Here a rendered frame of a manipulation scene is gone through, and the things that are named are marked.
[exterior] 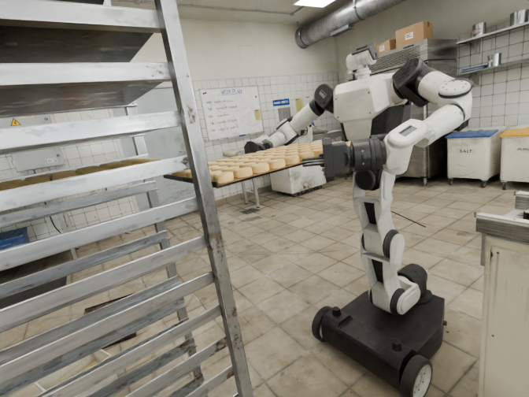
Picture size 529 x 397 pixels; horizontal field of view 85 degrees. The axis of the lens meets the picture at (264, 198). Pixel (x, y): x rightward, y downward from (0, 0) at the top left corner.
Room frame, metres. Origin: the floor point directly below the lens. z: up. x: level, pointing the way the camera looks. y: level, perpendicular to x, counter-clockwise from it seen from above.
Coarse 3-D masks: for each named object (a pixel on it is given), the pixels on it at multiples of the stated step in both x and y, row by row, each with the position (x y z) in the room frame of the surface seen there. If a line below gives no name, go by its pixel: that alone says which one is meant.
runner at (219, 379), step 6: (222, 372) 0.60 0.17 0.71; (228, 372) 0.60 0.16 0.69; (216, 378) 0.59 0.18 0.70; (222, 378) 0.59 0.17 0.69; (228, 378) 0.60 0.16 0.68; (204, 384) 0.57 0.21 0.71; (210, 384) 0.58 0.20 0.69; (216, 384) 0.58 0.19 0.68; (198, 390) 0.56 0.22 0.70; (204, 390) 0.57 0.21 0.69; (210, 390) 0.57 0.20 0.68; (186, 396) 0.54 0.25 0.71; (192, 396) 0.55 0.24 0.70; (198, 396) 0.56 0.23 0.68
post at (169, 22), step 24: (168, 0) 0.60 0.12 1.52; (168, 24) 0.59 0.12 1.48; (168, 48) 0.59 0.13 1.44; (192, 96) 0.60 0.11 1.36; (192, 120) 0.59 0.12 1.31; (192, 144) 0.59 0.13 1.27; (192, 168) 0.60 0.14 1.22; (216, 216) 0.60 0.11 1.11; (216, 240) 0.59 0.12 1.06; (216, 264) 0.59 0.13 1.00; (216, 288) 0.60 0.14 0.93; (240, 336) 0.60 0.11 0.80; (240, 360) 0.59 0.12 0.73; (240, 384) 0.59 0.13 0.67
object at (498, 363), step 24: (528, 216) 0.83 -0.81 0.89; (504, 240) 0.80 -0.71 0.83; (504, 264) 0.79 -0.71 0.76; (528, 264) 0.74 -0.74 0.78; (504, 288) 0.79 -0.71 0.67; (528, 288) 0.74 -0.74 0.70; (504, 312) 0.79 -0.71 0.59; (528, 312) 0.73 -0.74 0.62; (504, 336) 0.78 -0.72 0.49; (528, 336) 0.73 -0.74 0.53; (480, 360) 0.84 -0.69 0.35; (504, 360) 0.78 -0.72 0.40; (528, 360) 0.72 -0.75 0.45; (480, 384) 0.84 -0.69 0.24; (504, 384) 0.77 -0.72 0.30; (528, 384) 0.72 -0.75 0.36
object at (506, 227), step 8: (480, 216) 0.86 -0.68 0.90; (488, 216) 0.85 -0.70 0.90; (496, 216) 0.84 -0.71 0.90; (504, 216) 0.83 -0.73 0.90; (480, 224) 0.86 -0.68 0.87; (488, 224) 0.84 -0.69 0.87; (496, 224) 0.83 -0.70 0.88; (504, 224) 0.81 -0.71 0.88; (512, 224) 0.79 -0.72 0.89; (520, 224) 0.77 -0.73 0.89; (528, 224) 0.76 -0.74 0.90; (488, 232) 0.84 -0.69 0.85; (496, 232) 0.83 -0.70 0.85; (504, 232) 0.81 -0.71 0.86; (512, 232) 0.79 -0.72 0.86; (520, 232) 0.77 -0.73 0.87; (528, 232) 0.76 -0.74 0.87; (520, 240) 0.77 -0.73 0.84; (528, 240) 0.76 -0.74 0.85
